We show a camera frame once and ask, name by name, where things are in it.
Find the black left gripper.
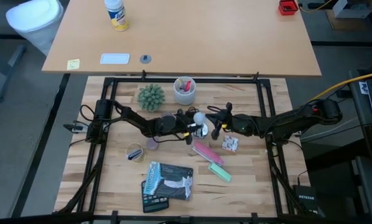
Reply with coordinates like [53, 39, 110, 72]
[172, 108, 197, 146]

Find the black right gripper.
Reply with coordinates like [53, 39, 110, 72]
[206, 101, 236, 141]

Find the white round lightbulb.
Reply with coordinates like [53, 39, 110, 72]
[193, 111, 207, 126]

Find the patterned sticky note pad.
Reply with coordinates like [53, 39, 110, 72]
[221, 134, 239, 152]

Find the pink stapler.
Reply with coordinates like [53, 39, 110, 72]
[191, 139, 225, 166]

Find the white textured pen cup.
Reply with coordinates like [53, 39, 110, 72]
[173, 77, 197, 106]

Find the purple round disc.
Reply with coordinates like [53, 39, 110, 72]
[146, 138, 159, 151]

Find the mint green stapler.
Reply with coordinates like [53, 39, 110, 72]
[208, 162, 233, 183]

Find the green artificial succulent plant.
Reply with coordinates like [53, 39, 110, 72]
[137, 83, 167, 113]

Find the black calculator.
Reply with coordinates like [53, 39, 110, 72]
[141, 180, 170, 213]

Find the tan desk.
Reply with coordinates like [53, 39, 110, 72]
[42, 0, 322, 78]

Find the white rectangular card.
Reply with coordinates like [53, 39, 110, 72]
[100, 53, 131, 65]

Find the yellow sticky note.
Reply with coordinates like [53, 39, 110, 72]
[66, 58, 81, 71]

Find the yellow white wipes canister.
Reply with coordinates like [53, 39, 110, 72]
[104, 0, 130, 32]

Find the red square box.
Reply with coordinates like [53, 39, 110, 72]
[278, 0, 299, 16]

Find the brown cardboard sheet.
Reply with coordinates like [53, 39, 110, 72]
[325, 9, 372, 31]

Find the dark grey side desk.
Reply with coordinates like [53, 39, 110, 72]
[349, 70, 372, 224]

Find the grey box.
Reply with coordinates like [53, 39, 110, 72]
[332, 0, 372, 19]

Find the grey desk leg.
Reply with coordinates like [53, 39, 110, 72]
[0, 45, 27, 103]

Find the white trash bin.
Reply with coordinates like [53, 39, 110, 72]
[5, 0, 64, 57]

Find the black aluminium table frame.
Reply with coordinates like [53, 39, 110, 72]
[53, 70, 327, 224]

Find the black Netgear network switch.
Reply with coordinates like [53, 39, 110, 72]
[292, 184, 325, 217]

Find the white cable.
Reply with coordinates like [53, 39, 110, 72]
[300, 116, 361, 141]

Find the yellow cable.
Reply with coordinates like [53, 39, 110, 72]
[310, 70, 372, 102]
[299, 0, 333, 13]

